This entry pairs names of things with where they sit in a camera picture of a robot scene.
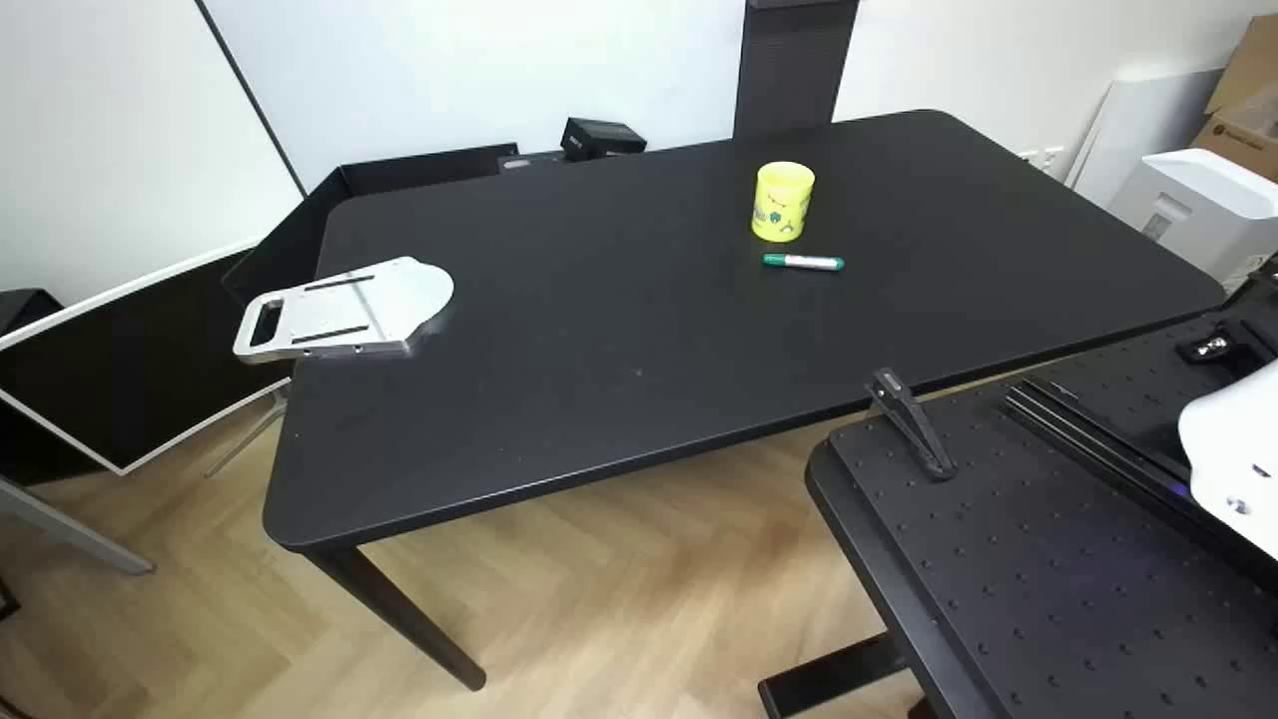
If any small black power adapter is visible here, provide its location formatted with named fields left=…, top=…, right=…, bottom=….
left=558, top=114, right=651, bottom=162

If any yellow-green ceramic mug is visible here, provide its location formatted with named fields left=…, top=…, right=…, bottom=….
left=748, top=154, right=819, bottom=249

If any black perforated breadboard table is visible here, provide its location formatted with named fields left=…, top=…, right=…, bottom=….
left=754, top=311, right=1278, bottom=719

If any black clamp lever handle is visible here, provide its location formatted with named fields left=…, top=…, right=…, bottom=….
left=865, top=369, right=957, bottom=483

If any grey metal stand leg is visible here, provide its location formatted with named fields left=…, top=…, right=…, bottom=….
left=0, top=477, right=155, bottom=579

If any white box-shaped device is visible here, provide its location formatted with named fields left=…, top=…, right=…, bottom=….
left=1110, top=144, right=1278, bottom=294

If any green marker pen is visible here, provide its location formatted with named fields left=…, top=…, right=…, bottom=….
left=759, top=249, right=847, bottom=275

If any brown cardboard box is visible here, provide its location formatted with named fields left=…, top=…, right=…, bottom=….
left=1192, top=10, right=1278, bottom=182

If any white leaning board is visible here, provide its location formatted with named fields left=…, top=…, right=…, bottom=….
left=1061, top=65, right=1232, bottom=213

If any small metal bracket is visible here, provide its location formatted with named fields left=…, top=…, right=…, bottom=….
left=1173, top=321, right=1270, bottom=379

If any black table leg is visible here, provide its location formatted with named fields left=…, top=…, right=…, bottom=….
left=308, top=540, right=493, bottom=696

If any black monitor with white edge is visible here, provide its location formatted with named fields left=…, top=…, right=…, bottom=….
left=0, top=242, right=337, bottom=479

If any flat black case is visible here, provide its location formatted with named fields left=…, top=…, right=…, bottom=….
left=308, top=138, right=522, bottom=206

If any silver monitor stand base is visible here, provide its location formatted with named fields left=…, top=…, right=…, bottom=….
left=233, top=250, right=461, bottom=369

